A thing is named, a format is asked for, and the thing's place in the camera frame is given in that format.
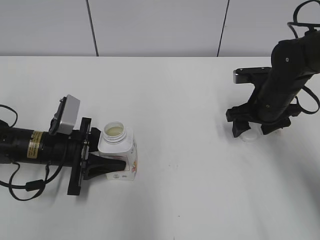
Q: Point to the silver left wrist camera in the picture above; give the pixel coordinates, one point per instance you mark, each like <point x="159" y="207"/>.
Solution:
<point x="65" y="118"/>

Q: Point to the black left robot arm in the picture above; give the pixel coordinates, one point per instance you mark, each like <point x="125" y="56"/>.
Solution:
<point x="18" y="145"/>

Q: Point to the white screw bottle cap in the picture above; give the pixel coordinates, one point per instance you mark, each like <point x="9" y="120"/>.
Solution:
<point x="251" y="135"/>

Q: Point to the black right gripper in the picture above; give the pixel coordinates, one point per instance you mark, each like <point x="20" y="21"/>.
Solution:
<point x="269" y="119"/>

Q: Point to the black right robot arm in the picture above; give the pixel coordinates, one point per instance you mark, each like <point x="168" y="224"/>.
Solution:
<point x="293" y="63"/>

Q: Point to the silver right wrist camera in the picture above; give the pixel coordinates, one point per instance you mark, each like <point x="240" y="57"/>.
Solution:
<point x="250" y="75"/>

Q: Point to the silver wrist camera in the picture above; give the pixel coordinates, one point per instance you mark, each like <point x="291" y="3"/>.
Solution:
<point x="65" y="118"/>
<point x="250" y="75"/>

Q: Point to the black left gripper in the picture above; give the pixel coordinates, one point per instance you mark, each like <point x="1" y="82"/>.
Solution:
<point x="70" y="151"/>

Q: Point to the white square yogurt bottle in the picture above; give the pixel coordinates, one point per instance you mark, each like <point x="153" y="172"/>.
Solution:
<point x="117" y="142"/>

